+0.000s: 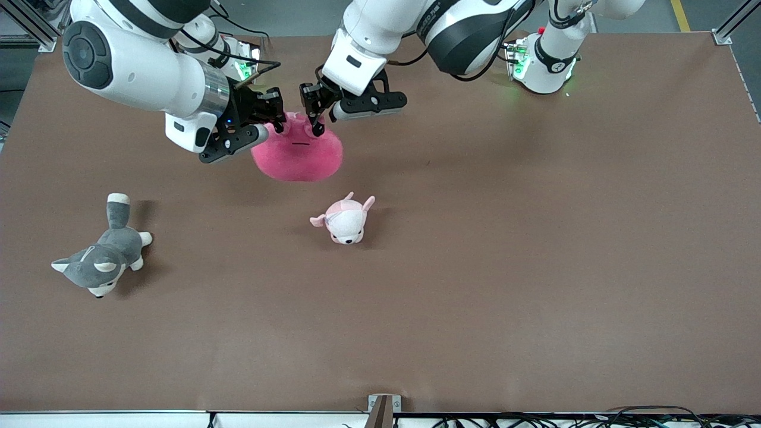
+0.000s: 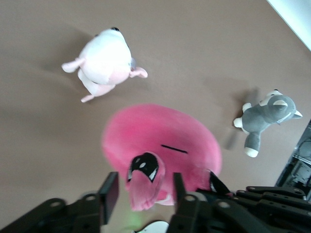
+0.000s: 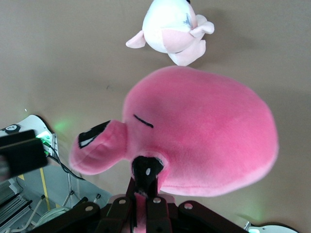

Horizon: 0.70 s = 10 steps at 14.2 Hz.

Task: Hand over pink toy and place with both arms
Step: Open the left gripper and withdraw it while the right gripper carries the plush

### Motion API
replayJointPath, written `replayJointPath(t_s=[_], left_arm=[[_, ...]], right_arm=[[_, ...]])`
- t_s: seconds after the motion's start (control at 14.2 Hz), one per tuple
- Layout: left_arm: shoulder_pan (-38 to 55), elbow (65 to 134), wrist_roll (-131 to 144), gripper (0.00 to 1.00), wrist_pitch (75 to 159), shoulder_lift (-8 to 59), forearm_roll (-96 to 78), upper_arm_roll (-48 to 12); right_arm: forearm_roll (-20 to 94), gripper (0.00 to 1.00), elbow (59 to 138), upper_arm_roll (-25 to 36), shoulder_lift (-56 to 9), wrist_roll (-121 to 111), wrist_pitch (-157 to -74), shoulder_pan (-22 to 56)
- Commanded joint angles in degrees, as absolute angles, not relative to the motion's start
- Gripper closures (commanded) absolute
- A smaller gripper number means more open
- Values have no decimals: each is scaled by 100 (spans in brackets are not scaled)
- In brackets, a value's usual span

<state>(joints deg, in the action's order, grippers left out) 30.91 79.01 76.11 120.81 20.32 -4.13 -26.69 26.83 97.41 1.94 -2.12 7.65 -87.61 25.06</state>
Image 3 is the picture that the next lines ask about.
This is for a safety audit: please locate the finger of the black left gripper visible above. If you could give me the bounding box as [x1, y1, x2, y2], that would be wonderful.
[0, 129, 49, 181]

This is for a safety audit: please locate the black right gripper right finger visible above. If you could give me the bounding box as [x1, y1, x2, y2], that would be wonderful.
[145, 179, 251, 233]

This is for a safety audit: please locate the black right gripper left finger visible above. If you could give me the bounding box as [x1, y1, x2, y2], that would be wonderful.
[31, 177, 139, 233]

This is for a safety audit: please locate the round bright pink plush toy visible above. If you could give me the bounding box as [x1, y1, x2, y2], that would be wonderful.
[69, 65, 280, 233]

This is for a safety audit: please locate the pale pink puppy plush toy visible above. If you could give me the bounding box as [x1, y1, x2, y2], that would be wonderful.
[125, 0, 216, 67]

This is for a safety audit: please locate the grey metal rails stack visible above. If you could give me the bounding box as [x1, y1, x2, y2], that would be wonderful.
[0, 181, 34, 231]

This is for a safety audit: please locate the brown table cover sheet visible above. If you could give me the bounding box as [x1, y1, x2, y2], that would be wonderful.
[0, 0, 311, 226]

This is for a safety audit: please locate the black left arm base cable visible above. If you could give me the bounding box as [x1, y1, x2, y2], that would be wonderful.
[45, 145, 86, 182]

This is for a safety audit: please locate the white coiled cable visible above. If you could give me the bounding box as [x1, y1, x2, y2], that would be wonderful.
[35, 205, 73, 228]

